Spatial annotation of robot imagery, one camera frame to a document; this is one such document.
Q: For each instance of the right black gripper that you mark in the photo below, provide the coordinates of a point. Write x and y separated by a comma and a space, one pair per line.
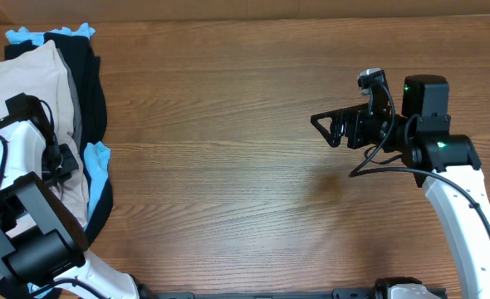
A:
355, 118

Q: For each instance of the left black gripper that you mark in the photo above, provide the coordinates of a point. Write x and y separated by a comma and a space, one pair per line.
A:
71, 164

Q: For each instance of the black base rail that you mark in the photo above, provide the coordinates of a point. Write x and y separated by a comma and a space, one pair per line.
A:
338, 293

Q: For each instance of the black garment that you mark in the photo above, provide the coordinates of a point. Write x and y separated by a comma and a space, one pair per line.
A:
85, 67

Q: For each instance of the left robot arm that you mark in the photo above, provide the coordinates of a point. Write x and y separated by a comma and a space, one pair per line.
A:
42, 244

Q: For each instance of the light blue garment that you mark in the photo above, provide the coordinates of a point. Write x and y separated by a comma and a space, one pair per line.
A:
97, 154

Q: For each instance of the grey garment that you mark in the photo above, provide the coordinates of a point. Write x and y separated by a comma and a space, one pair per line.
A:
77, 120

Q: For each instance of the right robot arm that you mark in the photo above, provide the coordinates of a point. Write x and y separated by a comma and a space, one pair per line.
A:
417, 140

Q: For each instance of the beige cotton shorts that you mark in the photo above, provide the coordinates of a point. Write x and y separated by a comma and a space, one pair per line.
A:
42, 74

